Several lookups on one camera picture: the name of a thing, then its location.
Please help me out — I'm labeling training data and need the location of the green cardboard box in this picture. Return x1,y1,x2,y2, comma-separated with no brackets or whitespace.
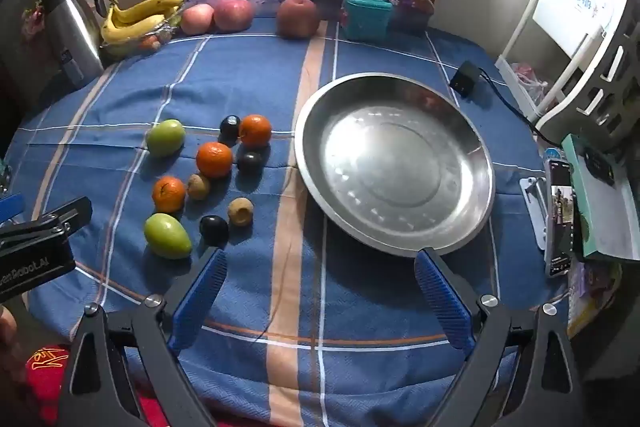
562,134,640,263

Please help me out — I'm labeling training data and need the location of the dark red apple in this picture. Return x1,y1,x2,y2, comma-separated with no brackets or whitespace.
276,0,321,40

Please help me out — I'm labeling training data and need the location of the pale red apple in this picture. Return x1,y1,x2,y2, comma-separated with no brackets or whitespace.
180,3,216,35

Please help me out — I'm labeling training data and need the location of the black cable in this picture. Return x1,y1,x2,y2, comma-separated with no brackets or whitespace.
477,69,566,148

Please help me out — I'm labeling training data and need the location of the printed booklet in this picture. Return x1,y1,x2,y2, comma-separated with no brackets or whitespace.
567,259,623,338

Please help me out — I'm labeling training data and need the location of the small brown kiwi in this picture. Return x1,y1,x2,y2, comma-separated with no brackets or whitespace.
187,173,211,200
227,197,255,227

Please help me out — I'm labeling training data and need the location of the smartphone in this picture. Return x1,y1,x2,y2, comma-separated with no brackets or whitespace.
545,158,576,279

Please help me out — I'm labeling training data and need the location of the teal plastic box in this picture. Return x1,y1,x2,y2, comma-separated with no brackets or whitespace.
341,0,393,42

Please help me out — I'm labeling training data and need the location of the clear plastic tray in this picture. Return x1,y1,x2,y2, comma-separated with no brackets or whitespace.
100,14,183,60

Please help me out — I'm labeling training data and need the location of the black power adapter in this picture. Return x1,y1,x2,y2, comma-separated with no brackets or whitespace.
449,61,481,98

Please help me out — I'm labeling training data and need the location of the steel cooking pot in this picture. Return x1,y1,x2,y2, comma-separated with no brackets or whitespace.
37,0,108,90

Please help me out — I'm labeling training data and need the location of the blue plaid tablecloth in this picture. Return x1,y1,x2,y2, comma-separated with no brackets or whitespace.
0,24,571,427

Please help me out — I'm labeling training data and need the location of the grey metal phone stand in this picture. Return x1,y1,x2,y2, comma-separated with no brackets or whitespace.
520,177,551,250

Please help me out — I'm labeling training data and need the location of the mandarin orange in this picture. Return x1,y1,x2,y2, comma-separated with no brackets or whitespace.
195,141,234,180
238,114,273,150
152,176,186,214

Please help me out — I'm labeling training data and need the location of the red printed cloth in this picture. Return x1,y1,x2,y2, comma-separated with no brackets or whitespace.
20,344,166,427

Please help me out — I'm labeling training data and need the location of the bunch of yellow bananas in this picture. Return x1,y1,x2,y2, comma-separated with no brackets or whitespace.
101,0,188,44

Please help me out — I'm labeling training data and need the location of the stainless steel bowl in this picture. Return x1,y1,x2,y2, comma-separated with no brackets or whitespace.
294,72,496,257

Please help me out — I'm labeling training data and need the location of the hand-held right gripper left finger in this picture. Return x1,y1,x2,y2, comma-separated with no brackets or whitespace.
57,248,228,427

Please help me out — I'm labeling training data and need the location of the white printed card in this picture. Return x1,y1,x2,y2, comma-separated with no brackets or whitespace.
532,0,618,52

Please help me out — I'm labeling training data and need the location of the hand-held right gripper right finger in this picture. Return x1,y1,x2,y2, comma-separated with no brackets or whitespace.
414,247,586,427

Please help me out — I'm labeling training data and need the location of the pink plastic bag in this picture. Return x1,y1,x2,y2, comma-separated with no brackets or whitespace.
510,63,548,102

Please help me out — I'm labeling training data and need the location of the small black device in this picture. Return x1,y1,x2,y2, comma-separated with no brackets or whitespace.
582,147,618,185

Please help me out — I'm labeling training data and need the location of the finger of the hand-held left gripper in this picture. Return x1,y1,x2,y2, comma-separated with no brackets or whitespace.
0,193,26,224
0,196,93,253

